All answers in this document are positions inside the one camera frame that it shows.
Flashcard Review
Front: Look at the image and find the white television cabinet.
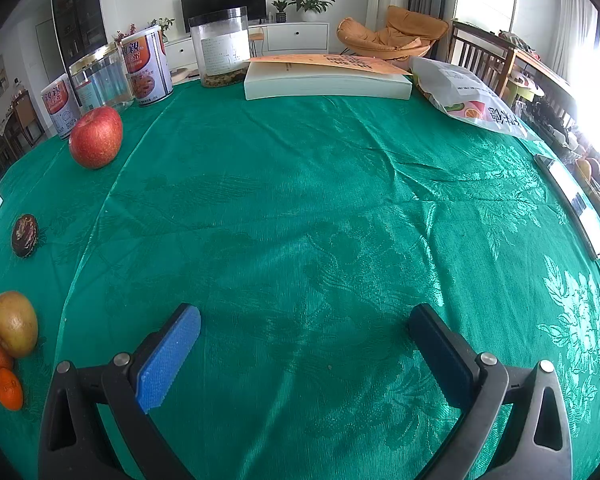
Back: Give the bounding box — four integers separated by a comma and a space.
165, 22, 330, 73

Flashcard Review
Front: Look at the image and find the green plant white vase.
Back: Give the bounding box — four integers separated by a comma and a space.
150, 16, 176, 43

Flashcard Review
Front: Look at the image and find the red apple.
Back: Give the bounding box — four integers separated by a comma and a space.
68, 105, 124, 170

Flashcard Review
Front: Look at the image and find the green satin tablecloth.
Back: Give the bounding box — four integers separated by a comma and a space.
0, 80, 600, 480

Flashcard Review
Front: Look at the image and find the red label tin can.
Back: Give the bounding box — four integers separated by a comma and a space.
121, 26, 175, 108
41, 74, 82, 141

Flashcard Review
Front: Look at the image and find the dark purple passion fruit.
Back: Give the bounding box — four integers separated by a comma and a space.
11, 214, 41, 259

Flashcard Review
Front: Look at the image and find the thick orange cover book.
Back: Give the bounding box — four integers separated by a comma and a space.
243, 53, 414, 101

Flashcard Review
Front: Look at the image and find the brown-green pear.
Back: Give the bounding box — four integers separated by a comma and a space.
0, 290, 39, 358

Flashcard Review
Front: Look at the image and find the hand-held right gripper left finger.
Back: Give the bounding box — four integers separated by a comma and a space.
39, 303, 202, 480

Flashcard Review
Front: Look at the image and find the gold lid glass jar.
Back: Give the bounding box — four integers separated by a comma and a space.
69, 42, 135, 114

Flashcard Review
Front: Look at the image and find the pile of small toys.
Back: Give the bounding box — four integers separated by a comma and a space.
510, 70, 600, 223

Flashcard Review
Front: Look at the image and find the dark glass display cabinet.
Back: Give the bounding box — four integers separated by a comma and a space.
50, 0, 108, 63

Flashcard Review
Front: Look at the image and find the black flat television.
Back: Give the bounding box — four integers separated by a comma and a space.
180, 0, 267, 25

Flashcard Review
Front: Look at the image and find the white printed snack bag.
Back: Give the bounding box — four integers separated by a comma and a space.
410, 56, 542, 142

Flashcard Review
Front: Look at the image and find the leafy plant white pot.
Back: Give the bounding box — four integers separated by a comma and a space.
287, 0, 336, 23

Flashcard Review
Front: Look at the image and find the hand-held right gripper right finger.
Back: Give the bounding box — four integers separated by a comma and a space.
408, 303, 573, 480

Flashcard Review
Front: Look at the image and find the black lid clear jar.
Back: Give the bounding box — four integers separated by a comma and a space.
188, 6, 252, 89

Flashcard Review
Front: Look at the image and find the dark wooden bench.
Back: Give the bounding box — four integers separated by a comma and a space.
447, 19, 576, 111

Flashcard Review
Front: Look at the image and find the orange lounge chair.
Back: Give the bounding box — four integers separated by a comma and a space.
336, 6, 449, 61

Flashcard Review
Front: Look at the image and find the white sheer curtain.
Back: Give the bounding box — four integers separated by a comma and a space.
550, 0, 600, 86

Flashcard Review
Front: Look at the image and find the dark smartphone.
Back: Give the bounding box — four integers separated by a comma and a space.
534, 154, 600, 261

